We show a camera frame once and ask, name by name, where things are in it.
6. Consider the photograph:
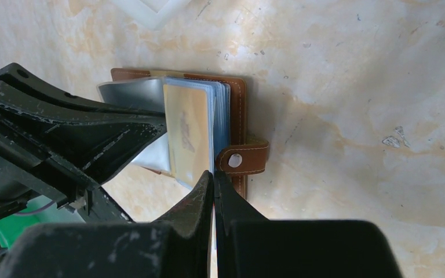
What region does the white translucent plastic card box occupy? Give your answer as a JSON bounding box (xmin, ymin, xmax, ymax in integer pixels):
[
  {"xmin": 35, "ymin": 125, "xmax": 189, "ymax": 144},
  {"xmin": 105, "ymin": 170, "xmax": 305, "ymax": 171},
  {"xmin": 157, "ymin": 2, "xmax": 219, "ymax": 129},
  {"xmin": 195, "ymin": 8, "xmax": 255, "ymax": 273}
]
[{"xmin": 111, "ymin": 0, "xmax": 191, "ymax": 30}]

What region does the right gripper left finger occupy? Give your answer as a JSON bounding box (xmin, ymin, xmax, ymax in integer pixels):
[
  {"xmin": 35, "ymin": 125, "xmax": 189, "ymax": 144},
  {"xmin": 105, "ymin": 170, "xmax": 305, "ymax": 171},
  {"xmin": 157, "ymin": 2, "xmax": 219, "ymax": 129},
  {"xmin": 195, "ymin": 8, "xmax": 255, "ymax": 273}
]
[{"xmin": 0, "ymin": 171, "xmax": 213, "ymax": 277}]

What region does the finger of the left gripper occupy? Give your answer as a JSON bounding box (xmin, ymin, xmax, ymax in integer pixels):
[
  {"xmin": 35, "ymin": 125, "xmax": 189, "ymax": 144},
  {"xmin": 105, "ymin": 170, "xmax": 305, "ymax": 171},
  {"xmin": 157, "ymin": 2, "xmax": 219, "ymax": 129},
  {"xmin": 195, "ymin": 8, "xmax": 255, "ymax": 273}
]
[{"xmin": 0, "ymin": 63, "xmax": 166, "ymax": 188}]

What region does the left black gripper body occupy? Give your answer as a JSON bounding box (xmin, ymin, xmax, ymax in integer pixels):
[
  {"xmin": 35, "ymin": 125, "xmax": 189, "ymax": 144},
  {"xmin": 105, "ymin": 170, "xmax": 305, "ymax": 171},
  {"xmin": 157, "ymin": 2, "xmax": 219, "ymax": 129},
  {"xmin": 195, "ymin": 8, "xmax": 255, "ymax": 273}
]
[{"xmin": 0, "ymin": 139, "xmax": 133, "ymax": 222}]

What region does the brown leather card holder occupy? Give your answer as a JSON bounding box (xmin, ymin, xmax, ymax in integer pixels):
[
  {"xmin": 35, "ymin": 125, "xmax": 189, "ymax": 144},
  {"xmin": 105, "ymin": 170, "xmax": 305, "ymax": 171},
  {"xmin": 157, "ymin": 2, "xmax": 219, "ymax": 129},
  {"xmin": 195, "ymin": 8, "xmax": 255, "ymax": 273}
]
[{"xmin": 97, "ymin": 68, "xmax": 269, "ymax": 197}]

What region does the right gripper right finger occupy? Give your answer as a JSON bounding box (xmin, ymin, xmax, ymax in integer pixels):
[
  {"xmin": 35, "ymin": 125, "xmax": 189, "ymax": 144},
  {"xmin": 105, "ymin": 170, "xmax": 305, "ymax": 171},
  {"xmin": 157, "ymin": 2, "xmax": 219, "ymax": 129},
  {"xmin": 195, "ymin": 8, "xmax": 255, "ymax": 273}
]
[{"xmin": 214, "ymin": 171, "xmax": 402, "ymax": 277}]

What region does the thin credit card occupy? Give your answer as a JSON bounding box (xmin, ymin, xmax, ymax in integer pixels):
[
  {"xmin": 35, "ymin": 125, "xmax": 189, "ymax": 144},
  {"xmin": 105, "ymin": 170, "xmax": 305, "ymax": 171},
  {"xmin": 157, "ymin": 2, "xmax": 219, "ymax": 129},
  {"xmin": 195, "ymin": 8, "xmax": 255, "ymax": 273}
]
[{"xmin": 163, "ymin": 79, "xmax": 215, "ymax": 188}]

